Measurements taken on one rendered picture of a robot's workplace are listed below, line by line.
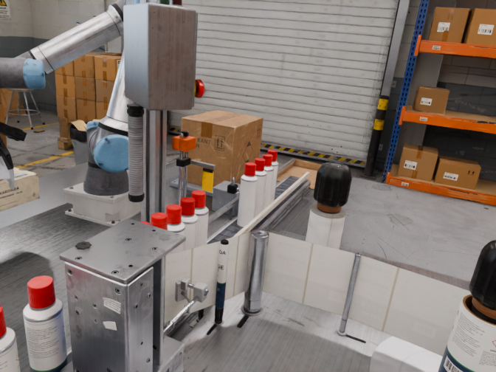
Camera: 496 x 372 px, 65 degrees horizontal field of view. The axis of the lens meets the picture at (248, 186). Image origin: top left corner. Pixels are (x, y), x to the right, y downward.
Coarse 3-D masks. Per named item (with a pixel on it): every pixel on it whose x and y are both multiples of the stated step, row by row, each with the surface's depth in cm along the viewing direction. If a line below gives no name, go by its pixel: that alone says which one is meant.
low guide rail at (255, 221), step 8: (304, 176) 166; (296, 184) 156; (288, 192) 147; (280, 200) 141; (272, 208) 134; (256, 216) 123; (264, 216) 127; (248, 224) 117; (256, 224) 122; (240, 232) 111
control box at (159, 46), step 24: (144, 24) 71; (168, 24) 71; (192, 24) 73; (144, 48) 72; (168, 48) 73; (192, 48) 75; (144, 72) 74; (168, 72) 74; (192, 72) 77; (144, 96) 75; (168, 96) 76; (192, 96) 78
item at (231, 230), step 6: (288, 180) 170; (294, 180) 171; (306, 180) 173; (282, 186) 162; (288, 186) 163; (300, 186) 165; (276, 192) 155; (282, 192) 156; (294, 192) 157; (276, 198) 149; (288, 198) 150; (282, 204) 144; (276, 210) 141; (234, 222) 126; (228, 228) 121; (234, 228) 122; (240, 228) 122; (252, 228) 123; (222, 234) 117; (228, 234) 118; (234, 234) 118; (210, 240) 113; (216, 240) 114
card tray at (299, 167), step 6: (294, 162) 209; (300, 162) 207; (306, 162) 206; (312, 162) 204; (288, 168) 201; (294, 168) 204; (300, 168) 205; (306, 168) 206; (312, 168) 205; (318, 168) 204; (282, 174) 193; (288, 174) 193; (294, 174) 194; (300, 174) 195; (312, 174) 197; (312, 180) 188; (312, 186) 180
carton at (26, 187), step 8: (16, 168) 114; (16, 176) 108; (24, 176) 109; (32, 176) 111; (0, 184) 102; (8, 184) 104; (16, 184) 106; (24, 184) 109; (32, 184) 111; (0, 192) 102; (8, 192) 104; (16, 192) 107; (24, 192) 109; (32, 192) 112; (0, 200) 103; (8, 200) 105; (16, 200) 107; (24, 200) 110; (32, 200) 112; (0, 208) 103; (8, 208) 106
